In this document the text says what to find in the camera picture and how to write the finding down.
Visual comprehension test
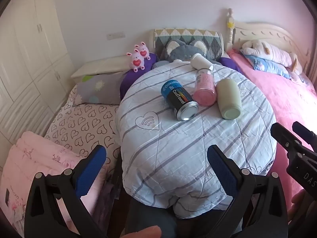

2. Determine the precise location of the heart print bedsheet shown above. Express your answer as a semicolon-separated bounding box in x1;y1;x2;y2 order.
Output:
45;84;125;169

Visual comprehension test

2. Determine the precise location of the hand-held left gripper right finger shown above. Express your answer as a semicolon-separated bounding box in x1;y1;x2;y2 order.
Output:
207;144;289;238

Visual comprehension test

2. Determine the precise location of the grey cat plush pillow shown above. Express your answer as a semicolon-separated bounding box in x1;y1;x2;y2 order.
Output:
152;40;221;69

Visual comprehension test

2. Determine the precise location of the white small bed board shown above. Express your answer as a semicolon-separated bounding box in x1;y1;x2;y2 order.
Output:
71;55;135;83

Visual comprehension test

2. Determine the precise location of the person's left hand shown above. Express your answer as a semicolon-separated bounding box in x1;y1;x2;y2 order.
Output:
118;225;162;238

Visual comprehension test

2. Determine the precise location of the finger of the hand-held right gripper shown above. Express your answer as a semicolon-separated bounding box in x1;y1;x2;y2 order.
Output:
270;123;302;155
292;121;317;152

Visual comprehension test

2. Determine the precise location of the pink bunny toy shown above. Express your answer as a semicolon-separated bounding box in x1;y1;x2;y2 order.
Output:
134;41;151;60
126;49;145;72

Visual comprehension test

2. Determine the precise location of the dark purple cloth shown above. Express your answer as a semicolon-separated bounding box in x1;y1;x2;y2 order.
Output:
93;169;125;231

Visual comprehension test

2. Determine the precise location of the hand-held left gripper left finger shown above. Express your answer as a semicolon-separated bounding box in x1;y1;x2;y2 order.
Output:
24;144;117;238

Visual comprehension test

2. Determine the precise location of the white paper cup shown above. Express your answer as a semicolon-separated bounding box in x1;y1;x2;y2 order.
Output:
190;53;214;71

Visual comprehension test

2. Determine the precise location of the cream bed headboard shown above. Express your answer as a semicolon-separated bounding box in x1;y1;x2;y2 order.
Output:
226;8;313;63

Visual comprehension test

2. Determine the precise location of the person's right hand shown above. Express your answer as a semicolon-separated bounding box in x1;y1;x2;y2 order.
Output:
291;190;308;214

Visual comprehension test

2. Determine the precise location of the grey flower pillow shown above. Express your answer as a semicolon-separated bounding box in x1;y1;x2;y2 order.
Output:
74;71;130;106

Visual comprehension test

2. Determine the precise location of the pink glass cup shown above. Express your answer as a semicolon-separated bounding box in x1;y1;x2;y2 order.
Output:
193;68;217;107

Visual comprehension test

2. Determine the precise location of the white dog plush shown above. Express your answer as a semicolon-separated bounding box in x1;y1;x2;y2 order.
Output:
240;39;303;74

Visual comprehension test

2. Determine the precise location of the pink bed blanket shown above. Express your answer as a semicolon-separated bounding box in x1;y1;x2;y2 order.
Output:
226;50;317;204

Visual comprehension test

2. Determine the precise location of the pink folded quilt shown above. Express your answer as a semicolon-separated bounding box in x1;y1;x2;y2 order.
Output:
0;131;107;234

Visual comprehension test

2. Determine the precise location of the diamond pattern cushion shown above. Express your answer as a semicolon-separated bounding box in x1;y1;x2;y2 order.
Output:
154;28;223;60

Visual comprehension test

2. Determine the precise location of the white wardrobe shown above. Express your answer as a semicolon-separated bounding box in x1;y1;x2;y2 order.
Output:
0;0;75;179

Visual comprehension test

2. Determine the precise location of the pale green cylinder bottle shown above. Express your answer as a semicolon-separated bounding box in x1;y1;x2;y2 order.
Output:
216;78;242;120

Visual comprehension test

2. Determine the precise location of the striped white quilt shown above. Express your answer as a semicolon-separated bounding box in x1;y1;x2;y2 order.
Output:
115;61;277;220

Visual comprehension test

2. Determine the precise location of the blue and black can cup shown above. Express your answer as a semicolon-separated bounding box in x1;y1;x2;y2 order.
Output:
161;81;199;122

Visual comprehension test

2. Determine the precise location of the blue printed pillow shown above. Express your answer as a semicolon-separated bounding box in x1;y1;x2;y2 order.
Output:
244;54;293;79

